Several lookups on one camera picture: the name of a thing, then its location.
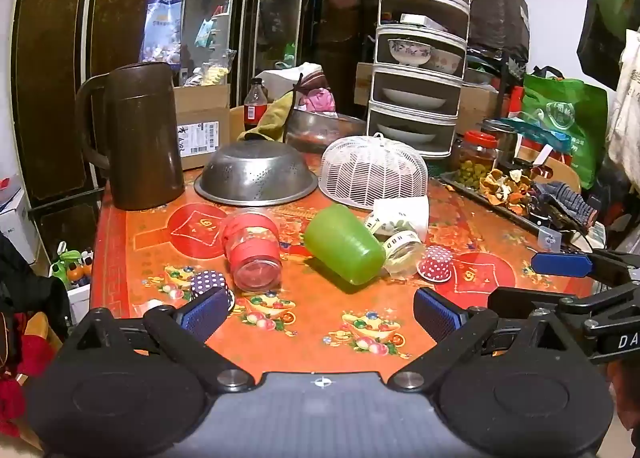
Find black tray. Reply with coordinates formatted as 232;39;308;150
440;170;576;241

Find white plate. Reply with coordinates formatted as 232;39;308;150
381;87;447;109

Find yellow-green cloth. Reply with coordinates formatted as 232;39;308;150
237;93;301;143

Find small white box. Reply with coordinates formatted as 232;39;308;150
400;13;448;33

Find dark wooden wardrobe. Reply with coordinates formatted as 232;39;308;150
10;0;406;259

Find black bag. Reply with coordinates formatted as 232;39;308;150
470;0;530;74

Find floral ceramic bowl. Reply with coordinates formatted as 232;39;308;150
388;38;433;68

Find green shopping bag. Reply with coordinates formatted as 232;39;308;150
520;67;608;189

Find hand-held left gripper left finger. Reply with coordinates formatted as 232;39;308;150
75;287;257;394

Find white printed cup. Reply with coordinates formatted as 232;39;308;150
365;195;431;241

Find red printed tablecloth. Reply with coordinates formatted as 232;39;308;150
90;153;608;379

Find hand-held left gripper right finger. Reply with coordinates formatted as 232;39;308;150
389;287;576;393

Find blue snack packet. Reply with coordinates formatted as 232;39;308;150
140;0;187;70

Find pink cloth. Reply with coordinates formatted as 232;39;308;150
300;87;337;114

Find steel colander bowl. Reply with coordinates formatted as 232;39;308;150
194;139;319;205

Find green plastic cup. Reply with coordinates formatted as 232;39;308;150
303;203;387;286

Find red banded glass jar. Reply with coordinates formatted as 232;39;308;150
220;208;284;293

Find metal basin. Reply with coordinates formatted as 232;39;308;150
285;110;368;154

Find tiered dish rack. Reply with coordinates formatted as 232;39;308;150
366;0;472;159

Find white carton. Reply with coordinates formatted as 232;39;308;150
0;188;38;264

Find blue polka dot cupcake liner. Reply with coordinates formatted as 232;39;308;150
189;269;236;314

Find red cloth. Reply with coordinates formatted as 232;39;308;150
0;313;56;439

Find red polka dot cupcake liner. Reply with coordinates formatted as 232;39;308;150
417;245;453;284

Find dark lidded jar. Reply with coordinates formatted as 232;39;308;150
482;120;518;164

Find red lid pickle jar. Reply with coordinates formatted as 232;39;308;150
458;130;499;189

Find striped knitted cloth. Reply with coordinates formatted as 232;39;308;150
537;181;598;235

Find dark cloth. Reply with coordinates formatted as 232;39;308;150
0;233;71;339

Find plain cardboard box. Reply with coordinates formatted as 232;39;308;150
457;85;501;134

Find pale ceramic bowl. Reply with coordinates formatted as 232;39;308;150
430;47;463;75

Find white plastic food cover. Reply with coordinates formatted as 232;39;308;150
319;134;430;211

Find brown plastic pitcher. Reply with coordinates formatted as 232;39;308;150
75;62;186;211

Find labelled clear glass jar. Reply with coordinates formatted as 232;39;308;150
382;230;427;280

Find dried orange peels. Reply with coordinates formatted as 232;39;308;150
479;169;535;215

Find dark hanging bag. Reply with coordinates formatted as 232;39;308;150
576;0;640;91

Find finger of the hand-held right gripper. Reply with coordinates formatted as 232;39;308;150
531;248;640;286
487;282;640;336

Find green toy bottles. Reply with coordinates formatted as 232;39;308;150
49;242;95;289

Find labelled cardboard box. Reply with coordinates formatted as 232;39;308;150
172;84;232;171

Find dark sauce bottle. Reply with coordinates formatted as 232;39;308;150
243;78;268;134

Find white plastic bag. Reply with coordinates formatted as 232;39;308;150
607;30;640;174

